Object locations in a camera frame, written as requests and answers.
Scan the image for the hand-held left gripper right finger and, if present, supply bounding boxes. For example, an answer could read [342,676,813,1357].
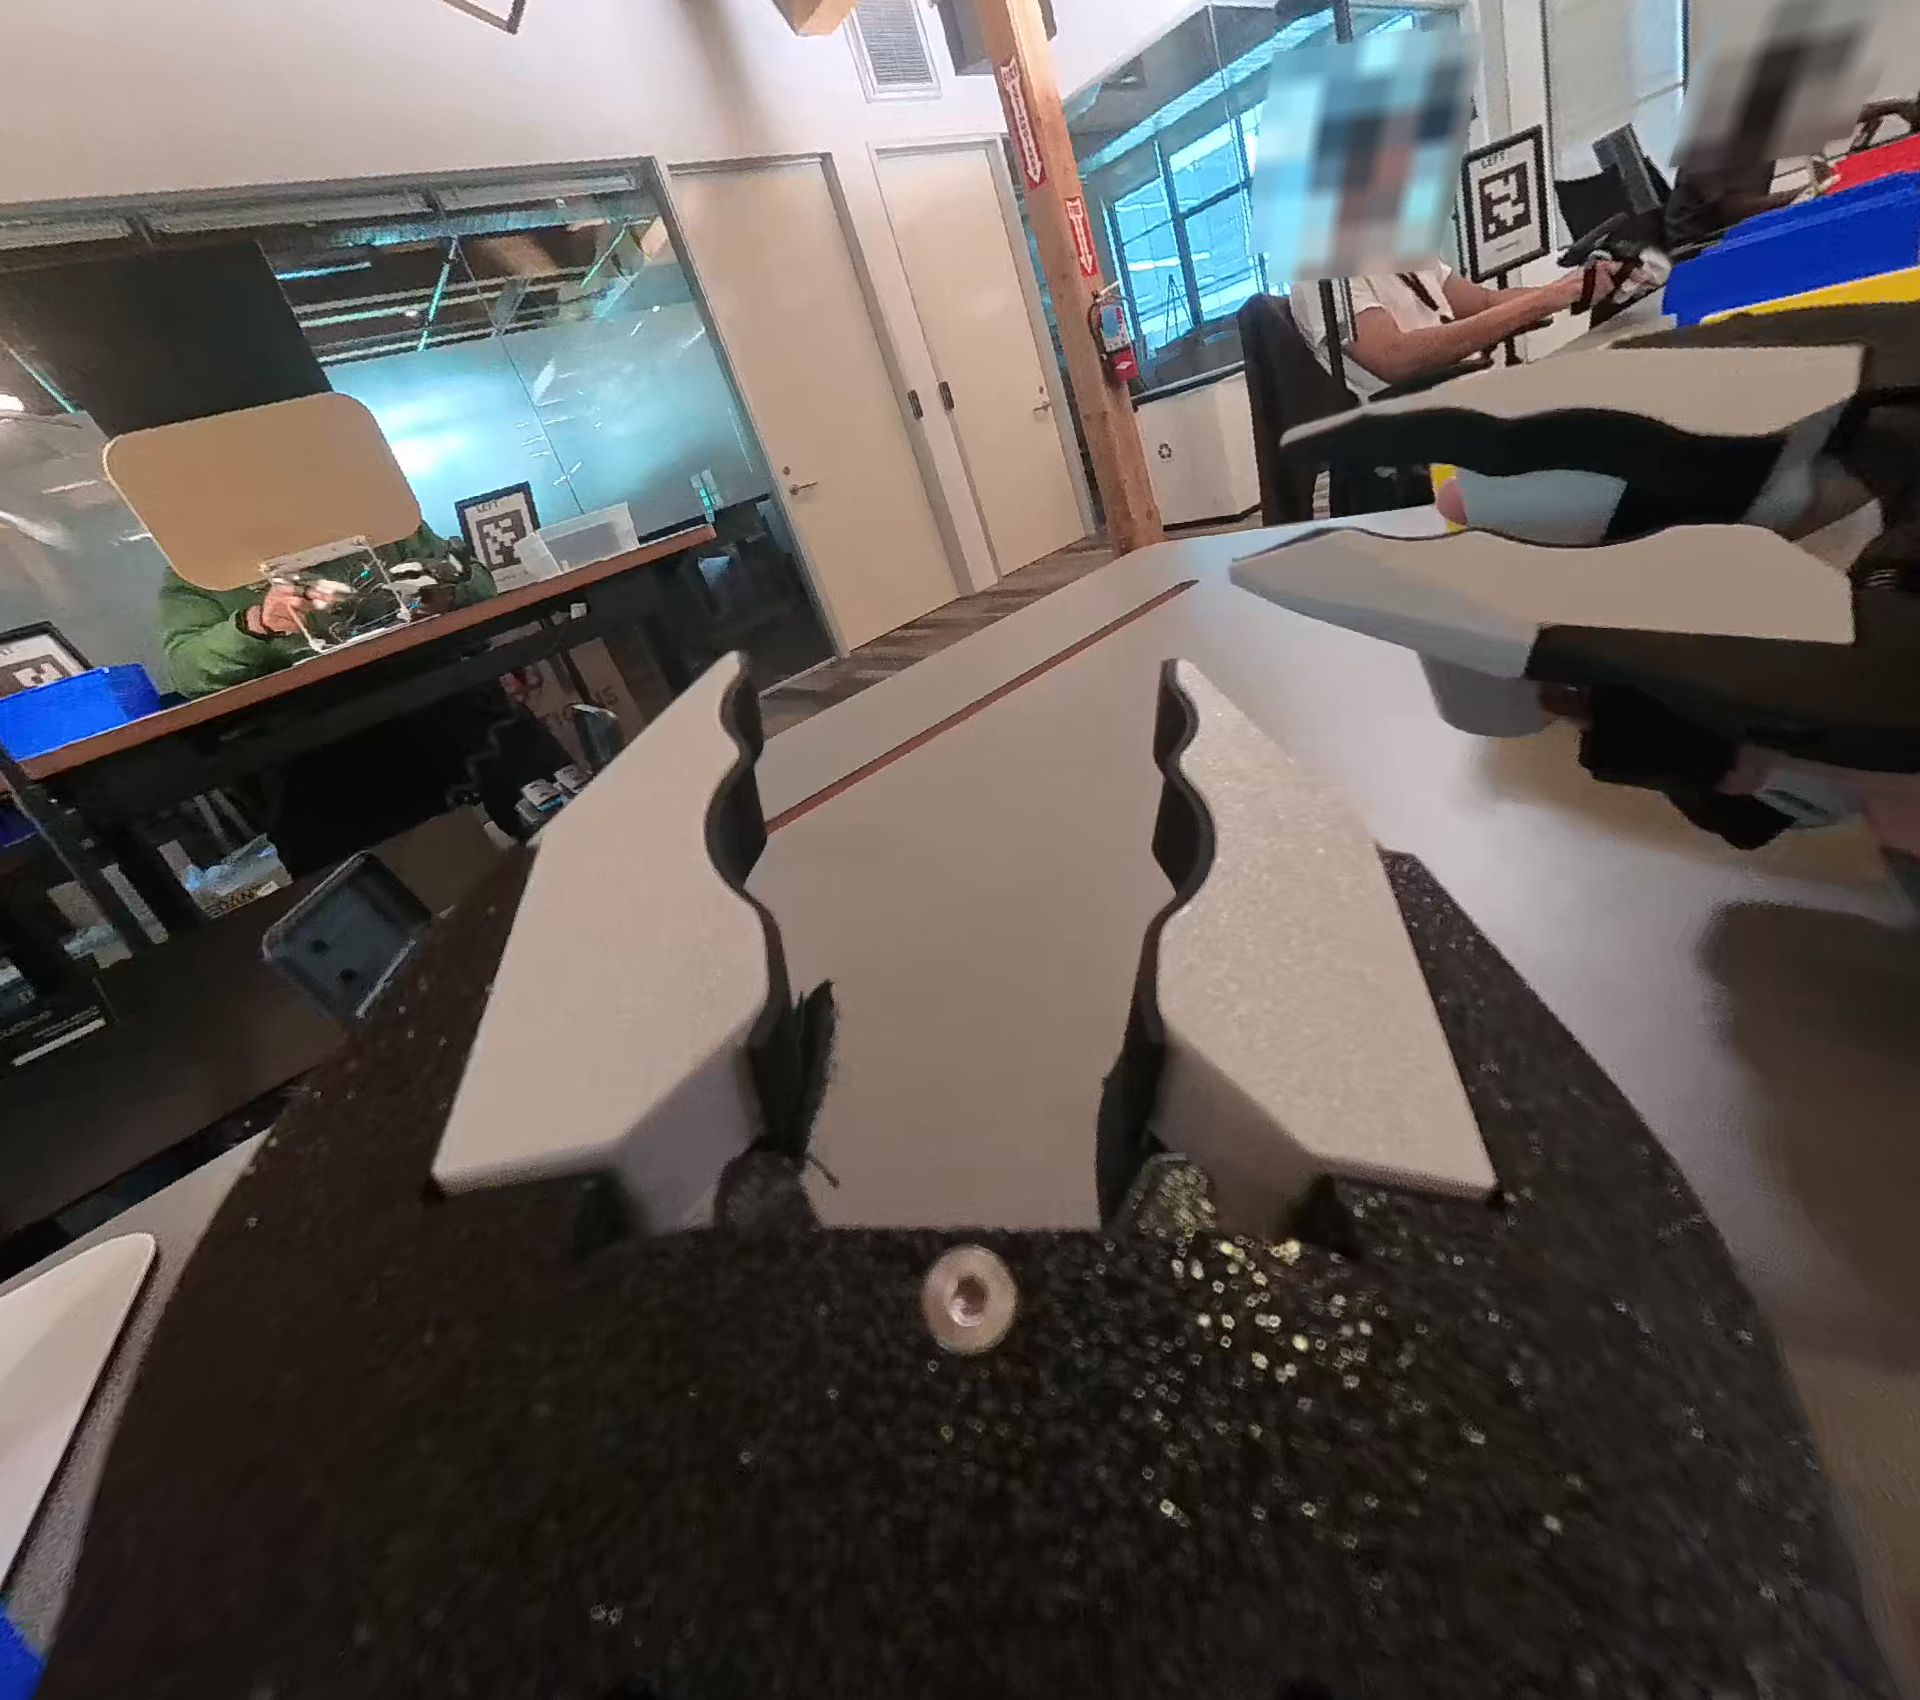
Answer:
[1097,657,1501,1239]

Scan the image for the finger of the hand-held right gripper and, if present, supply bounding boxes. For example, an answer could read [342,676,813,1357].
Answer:
[1230,526,1861,742]
[1281,341,1870,547]

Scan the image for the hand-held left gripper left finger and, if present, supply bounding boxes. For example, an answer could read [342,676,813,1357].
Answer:
[432,652,839,1237]

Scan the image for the yellow plastic bin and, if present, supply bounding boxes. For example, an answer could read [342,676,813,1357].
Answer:
[1694,261,1920,326]

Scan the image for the small blue plastic bin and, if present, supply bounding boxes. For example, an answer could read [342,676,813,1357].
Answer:
[1661,184,1920,322]

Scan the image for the small framed marker sign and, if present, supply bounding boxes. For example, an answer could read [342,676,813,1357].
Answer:
[1457,127,1550,284]

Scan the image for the cardboard box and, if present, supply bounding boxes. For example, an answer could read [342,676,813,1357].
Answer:
[524,633,650,745]

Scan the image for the office chair with brown jacket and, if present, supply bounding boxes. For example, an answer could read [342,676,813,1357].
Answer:
[1236,291,1359,524]

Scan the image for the white recycling cabinet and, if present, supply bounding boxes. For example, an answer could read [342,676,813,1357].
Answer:
[1134,380,1261,529]

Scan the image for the brown-topped desk black legs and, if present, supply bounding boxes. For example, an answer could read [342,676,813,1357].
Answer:
[22,526,721,862]

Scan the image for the clear plastic box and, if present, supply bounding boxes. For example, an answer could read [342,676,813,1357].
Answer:
[516,501,640,577]

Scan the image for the large paned window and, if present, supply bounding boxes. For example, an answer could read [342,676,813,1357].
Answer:
[1102,101,1277,367]

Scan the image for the beige door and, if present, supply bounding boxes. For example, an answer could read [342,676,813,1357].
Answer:
[869,140,1092,579]
[665,153,961,655]

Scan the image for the low blue plastic bin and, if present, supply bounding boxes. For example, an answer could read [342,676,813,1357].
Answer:
[0,663,160,764]

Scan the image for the beige panel on white stand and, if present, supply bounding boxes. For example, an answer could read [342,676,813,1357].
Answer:
[104,391,421,591]

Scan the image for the black backdrop board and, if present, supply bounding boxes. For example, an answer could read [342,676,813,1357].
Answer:
[0,235,336,445]

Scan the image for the wooden post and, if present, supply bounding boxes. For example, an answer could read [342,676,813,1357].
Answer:
[936,0,1164,554]

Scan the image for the black wall speaker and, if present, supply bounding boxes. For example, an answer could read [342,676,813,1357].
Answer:
[929,0,1059,73]

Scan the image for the white wall vent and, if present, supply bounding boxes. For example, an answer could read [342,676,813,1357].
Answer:
[846,0,943,99]

